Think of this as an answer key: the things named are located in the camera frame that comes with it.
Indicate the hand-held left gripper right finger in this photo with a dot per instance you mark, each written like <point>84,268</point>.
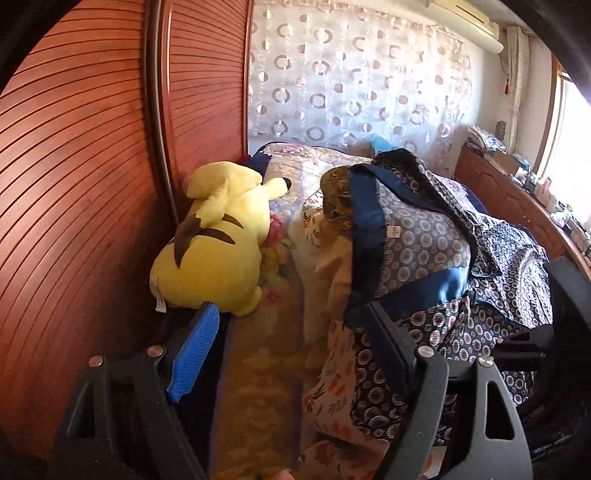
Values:
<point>392,350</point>

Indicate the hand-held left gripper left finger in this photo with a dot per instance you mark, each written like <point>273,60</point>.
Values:
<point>194,355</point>

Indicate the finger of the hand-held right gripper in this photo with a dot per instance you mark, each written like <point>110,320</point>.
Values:
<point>570,295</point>
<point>526,346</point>

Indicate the white orange-print cloth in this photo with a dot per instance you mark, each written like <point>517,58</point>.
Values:
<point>337,369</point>

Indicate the dark circle-patterned garment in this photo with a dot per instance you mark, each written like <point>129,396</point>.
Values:
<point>508,258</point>

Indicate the cream garment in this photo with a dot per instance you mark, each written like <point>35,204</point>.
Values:
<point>339,272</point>

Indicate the yellow plush toy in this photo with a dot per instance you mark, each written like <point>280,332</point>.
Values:
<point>217,240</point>

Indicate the long wooden cabinet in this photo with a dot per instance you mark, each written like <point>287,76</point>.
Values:
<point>498,194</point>

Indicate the window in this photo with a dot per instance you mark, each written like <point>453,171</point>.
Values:
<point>577,152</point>

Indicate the cardboard box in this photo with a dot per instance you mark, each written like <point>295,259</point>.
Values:
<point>505,161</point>

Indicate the stack of folded cloths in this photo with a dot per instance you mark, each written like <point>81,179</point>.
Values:
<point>485,137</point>

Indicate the wooden louvered wardrobe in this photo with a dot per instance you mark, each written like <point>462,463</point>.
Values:
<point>92,184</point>

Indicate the tied white window curtain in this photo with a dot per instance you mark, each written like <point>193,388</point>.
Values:
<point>517,92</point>

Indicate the circle-patterned sheer curtain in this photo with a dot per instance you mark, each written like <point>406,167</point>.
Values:
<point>346,69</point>

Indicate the wall air conditioner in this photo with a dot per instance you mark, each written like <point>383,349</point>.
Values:
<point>466,23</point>

